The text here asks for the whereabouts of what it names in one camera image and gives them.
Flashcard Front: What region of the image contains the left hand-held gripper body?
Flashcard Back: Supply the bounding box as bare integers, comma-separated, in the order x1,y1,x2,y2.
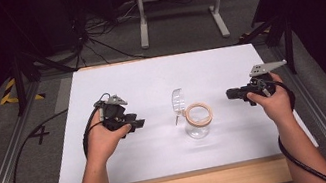
92,90,133,134

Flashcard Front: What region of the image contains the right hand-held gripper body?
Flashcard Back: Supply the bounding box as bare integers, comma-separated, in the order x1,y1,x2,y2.
240,58,293,102

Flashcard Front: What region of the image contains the clear glass jar lid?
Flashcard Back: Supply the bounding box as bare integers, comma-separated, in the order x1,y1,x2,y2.
169,87,190,126

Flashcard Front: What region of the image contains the clear glass jar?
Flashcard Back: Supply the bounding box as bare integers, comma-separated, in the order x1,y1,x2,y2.
181,98,218,142

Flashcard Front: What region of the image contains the person's right hand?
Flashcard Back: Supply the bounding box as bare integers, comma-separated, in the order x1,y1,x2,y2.
243,69,296,129

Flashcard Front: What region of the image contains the person's left hand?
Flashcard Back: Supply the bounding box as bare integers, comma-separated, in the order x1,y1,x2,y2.
79,105,138,169

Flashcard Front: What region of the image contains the white table sheet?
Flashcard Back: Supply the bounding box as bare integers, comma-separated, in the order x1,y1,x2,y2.
36,30,320,183

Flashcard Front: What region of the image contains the black tripod stand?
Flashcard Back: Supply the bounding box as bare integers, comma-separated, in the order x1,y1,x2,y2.
234,9,302,84
6,42,84,117

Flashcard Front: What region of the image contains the black floor tape mark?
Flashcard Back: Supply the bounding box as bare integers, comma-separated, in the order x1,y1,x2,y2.
26,124,53,147

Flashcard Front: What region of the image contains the yellow black floor tape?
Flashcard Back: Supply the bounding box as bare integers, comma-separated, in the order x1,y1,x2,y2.
0,72,47,108

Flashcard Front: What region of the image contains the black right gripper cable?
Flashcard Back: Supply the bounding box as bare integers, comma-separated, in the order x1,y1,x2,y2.
260,69,326,183

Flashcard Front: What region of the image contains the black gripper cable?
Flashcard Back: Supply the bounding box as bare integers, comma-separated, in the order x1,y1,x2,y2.
260,69,326,183
0,93,126,183

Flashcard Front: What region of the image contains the bundle of black cables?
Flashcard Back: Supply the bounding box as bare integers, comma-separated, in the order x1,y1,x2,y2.
64,0,150,71

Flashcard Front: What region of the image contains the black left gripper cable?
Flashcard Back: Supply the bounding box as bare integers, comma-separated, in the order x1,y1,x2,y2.
0,93,126,183

